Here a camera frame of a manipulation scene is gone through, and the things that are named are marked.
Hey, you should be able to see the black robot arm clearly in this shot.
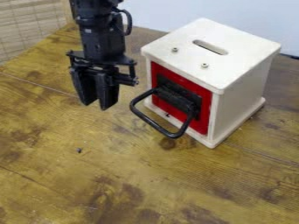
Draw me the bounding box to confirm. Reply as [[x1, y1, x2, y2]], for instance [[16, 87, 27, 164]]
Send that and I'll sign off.
[[67, 0, 138, 110]]

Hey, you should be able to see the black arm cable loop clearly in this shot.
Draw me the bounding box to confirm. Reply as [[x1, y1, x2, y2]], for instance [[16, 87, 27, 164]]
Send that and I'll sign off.
[[112, 6, 134, 37]]

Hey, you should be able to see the white wooden box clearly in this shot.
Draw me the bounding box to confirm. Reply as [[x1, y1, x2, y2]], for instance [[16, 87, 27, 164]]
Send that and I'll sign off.
[[142, 18, 280, 148]]

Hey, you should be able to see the black metal drawer handle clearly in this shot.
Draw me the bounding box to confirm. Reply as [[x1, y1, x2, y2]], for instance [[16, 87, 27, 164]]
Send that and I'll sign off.
[[128, 85, 200, 139]]

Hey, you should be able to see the red drawer front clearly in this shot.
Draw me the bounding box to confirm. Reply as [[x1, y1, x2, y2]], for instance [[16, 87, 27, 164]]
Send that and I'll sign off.
[[151, 62, 212, 135]]

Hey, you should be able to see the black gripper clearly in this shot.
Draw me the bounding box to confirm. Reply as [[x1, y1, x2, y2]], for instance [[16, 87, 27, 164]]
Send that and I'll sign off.
[[67, 51, 139, 110]]

